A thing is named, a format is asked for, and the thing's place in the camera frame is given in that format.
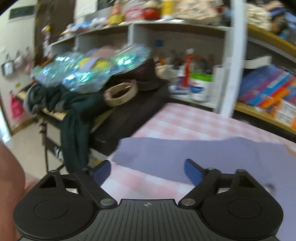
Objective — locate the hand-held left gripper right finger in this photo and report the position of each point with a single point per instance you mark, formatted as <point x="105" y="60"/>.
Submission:
<point x="193" y="171"/>

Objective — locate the pink bag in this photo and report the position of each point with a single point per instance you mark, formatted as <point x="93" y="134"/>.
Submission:
<point x="16" y="106"/>

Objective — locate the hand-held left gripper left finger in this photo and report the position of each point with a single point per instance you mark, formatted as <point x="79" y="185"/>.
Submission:
<point x="101" y="172"/>

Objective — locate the rabbit paper ornament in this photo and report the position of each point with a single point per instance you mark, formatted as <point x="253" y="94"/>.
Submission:
<point x="196" y="9"/>

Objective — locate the white wooden bookshelf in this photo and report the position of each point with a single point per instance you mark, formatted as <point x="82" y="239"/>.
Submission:
<point x="235" y="58"/>

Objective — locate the beige wristwatch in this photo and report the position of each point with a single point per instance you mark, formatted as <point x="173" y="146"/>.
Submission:
<point x="120" y="93"/>

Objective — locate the white jar with green rim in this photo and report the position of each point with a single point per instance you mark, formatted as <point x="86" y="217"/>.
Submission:
<point x="200" y="85"/>

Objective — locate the lavender knit garment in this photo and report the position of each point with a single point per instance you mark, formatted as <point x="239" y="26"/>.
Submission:
<point x="208" y="153"/>

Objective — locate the dark green wall board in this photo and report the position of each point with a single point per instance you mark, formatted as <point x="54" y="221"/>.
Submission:
<point x="22" y="12"/>

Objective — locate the pink checkered tablecloth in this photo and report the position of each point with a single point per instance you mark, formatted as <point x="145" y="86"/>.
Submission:
<point x="185" y="120"/>

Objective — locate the iridescent plastic wrap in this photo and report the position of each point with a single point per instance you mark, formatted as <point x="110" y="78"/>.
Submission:
<point x="87" y="69"/>

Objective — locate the red round doll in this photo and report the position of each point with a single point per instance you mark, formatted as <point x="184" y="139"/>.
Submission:
<point x="151" y="13"/>

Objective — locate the dark brown cloth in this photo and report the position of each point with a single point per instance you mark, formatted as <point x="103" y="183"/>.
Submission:
<point x="143" y="76"/>

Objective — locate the orange and white box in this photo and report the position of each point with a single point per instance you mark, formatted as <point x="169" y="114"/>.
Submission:
<point x="284" y="111"/>

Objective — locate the red tassel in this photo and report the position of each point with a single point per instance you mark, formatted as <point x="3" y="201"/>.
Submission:
<point x="187" y="67"/>

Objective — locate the black case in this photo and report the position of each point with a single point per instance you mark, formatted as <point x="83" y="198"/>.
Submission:
<point x="129" y="125"/>

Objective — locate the dark green cloth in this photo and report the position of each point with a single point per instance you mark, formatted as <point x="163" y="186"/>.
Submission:
<point x="76" y="120"/>

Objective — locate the row of blue books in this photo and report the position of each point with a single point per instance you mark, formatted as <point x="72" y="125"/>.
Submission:
<point x="266" y="85"/>

